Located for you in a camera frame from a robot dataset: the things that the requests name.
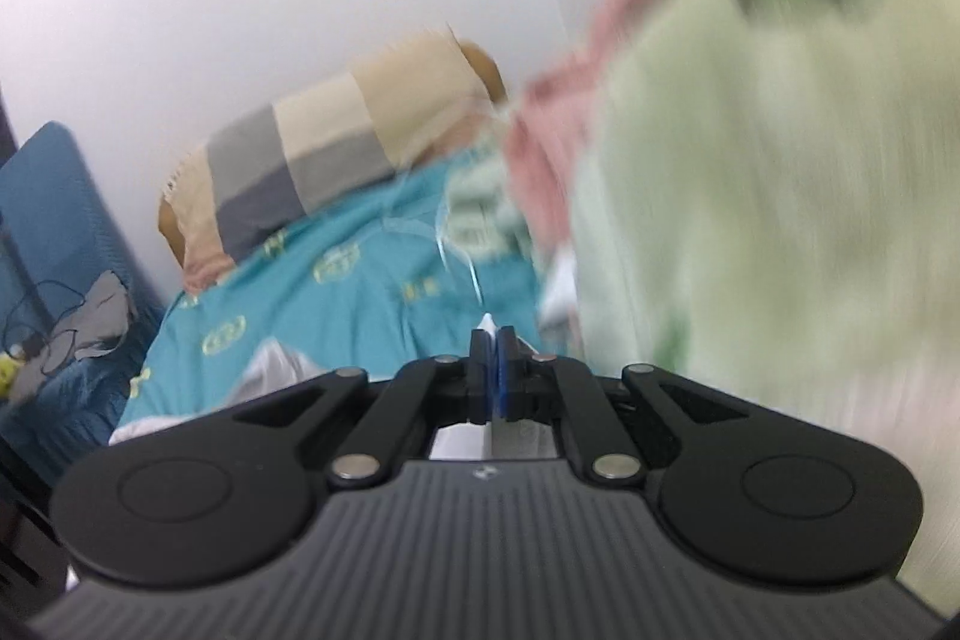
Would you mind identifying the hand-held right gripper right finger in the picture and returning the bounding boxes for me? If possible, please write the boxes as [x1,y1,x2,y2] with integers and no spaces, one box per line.
[496,325,751,483]

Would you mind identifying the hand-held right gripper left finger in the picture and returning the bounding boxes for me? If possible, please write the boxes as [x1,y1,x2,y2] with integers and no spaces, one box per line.
[232,326,497,485]

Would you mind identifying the white garment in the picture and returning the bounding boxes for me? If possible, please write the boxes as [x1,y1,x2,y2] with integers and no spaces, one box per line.
[112,310,560,461]

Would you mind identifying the teal printed bedsheet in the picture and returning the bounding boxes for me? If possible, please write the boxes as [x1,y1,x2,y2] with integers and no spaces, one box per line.
[120,145,578,431]

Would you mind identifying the green white patterned cloth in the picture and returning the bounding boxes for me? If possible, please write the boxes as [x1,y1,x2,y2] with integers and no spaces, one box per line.
[441,154,535,268]

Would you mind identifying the checkered beige grey pillow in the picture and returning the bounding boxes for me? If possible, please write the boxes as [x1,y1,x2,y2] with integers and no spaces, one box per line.
[157,21,507,295]

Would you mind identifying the light green cloth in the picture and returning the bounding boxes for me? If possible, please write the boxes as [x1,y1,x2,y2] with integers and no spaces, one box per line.
[540,0,960,453]

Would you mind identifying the grey cloth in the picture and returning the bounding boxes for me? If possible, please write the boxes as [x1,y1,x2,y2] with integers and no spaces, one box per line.
[11,269,140,402]

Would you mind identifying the blue chair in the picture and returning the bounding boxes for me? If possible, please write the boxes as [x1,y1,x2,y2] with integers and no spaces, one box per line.
[0,121,167,461]

